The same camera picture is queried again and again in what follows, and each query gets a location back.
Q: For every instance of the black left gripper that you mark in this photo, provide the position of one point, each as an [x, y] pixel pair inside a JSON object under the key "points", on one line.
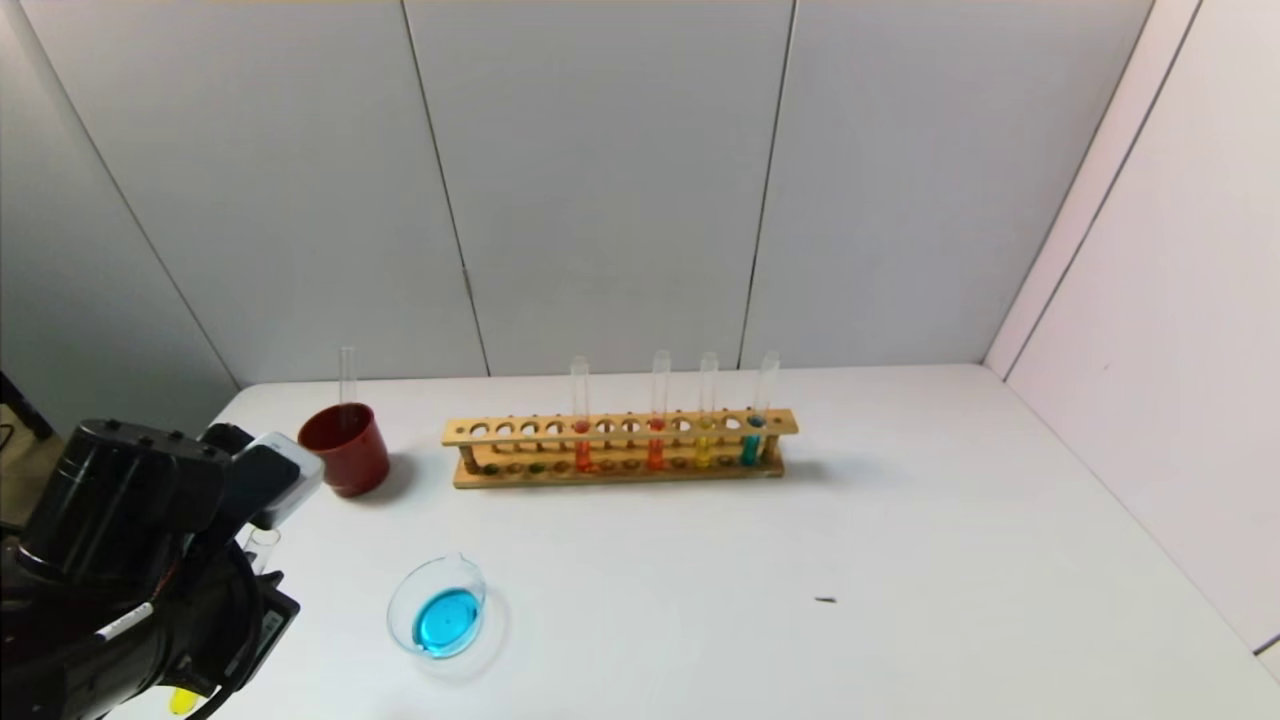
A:
{"points": [[272, 630]]}

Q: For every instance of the yellow pigment glass test tube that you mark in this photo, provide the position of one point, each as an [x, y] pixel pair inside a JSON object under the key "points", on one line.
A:
{"points": [[703, 452]]}

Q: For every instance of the teal pigment glass test tube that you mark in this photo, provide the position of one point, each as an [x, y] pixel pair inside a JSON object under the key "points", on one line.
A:
{"points": [[750, 450]]}

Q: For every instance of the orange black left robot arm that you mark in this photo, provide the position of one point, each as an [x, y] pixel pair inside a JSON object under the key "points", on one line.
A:
{"points": [[25, 680]]}

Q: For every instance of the red-orange pigment test tube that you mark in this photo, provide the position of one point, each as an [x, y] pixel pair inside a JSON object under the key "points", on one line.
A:
{"points": [[656, 452]]}

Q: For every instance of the clear glass beaker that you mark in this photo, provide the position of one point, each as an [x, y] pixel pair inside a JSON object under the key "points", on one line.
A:
{"points": [[445, 620]]}

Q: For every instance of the yellow-green pigment test tube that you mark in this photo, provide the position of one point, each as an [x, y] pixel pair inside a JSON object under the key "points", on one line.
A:
{"points": [[183, 702]]}

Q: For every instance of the orange pigment glass test tube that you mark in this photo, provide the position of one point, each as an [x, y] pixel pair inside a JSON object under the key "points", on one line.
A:
{"points": [[582, 455]]}

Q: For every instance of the dark red plastic cup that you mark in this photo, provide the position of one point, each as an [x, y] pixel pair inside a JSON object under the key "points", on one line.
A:
{"points": [[345, 455]]}

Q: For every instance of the blue pigment glass test tube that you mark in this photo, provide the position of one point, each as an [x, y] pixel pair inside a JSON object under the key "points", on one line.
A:
{"points": [[347, 380]]}

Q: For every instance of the wooden test tube rack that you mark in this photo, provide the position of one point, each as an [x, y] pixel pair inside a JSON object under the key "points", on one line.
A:
{"points": [[620, 428]]}

